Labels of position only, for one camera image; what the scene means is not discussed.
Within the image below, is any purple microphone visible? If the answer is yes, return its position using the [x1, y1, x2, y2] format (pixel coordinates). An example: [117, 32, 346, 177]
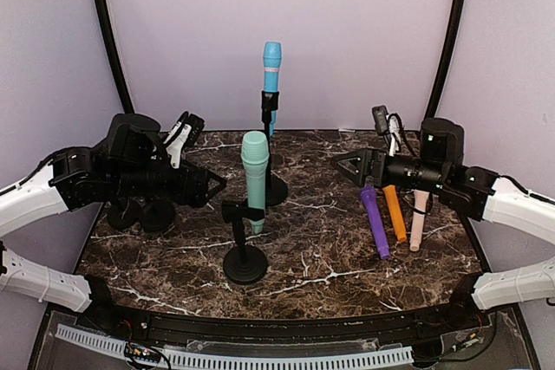
[360, 185, 390, 260]

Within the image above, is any black front rail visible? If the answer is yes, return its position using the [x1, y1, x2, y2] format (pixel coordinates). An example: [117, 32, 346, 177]
[108, 304, 475, 345]

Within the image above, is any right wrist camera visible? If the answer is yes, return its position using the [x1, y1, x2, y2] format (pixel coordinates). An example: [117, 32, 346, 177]
[372, 105, 412, 156]

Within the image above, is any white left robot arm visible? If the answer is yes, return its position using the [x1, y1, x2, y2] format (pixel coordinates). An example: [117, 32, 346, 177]
[1, 112, 226, 236]

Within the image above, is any black frame post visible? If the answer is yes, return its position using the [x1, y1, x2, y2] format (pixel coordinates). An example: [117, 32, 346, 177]
[94, 0, 135, 114]
[423, 0, 465, 120]

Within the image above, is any black stand of blue microphone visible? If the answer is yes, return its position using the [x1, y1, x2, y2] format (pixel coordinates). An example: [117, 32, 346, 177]
[261, 91, 288, 207]

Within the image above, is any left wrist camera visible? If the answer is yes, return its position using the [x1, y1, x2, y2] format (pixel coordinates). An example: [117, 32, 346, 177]
[163, 111, 205, 169]

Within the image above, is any right black frame post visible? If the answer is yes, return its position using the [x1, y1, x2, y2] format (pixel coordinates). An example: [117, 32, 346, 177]
[423, 0, 465, 120]

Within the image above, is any white slotted cable duct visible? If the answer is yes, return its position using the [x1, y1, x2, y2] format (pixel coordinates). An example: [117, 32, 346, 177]
[55, 324, 414, 369]

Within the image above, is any black stand of mint microphone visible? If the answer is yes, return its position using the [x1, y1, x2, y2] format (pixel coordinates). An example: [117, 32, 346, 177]
[221, 201, 268, 285]

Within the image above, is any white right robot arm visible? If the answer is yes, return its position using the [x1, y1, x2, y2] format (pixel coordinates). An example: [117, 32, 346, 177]
[331, 118, 554, 330]

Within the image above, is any mint green microphone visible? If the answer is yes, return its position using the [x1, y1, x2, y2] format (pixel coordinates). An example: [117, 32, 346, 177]
[241, 131, 270, 210]

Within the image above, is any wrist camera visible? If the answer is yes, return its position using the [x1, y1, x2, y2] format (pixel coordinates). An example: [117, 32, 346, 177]
[163, 111, 205, 169]
[372, 105, 412, 156]

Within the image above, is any orange microphone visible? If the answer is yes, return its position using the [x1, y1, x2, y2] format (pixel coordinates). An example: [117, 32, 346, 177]
[382, 185, 408, 243]

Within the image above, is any beige microphone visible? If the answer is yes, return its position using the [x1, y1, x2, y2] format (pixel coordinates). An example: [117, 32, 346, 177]
[409, 190, 429, 252]

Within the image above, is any left black frame post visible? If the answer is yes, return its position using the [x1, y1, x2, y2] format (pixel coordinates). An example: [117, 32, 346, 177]
[94, 0, 135, 114]

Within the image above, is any blue microphone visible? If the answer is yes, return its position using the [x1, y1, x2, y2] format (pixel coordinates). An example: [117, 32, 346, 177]
[263, 42, 282, 137]

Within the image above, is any black stand of beige microphone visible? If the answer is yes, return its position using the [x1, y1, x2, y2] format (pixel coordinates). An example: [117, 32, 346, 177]
[139, 199, 176, 232]

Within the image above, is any black stand of orange microphone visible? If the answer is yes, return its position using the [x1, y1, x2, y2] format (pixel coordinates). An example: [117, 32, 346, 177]
[107, 198, 140, 230]

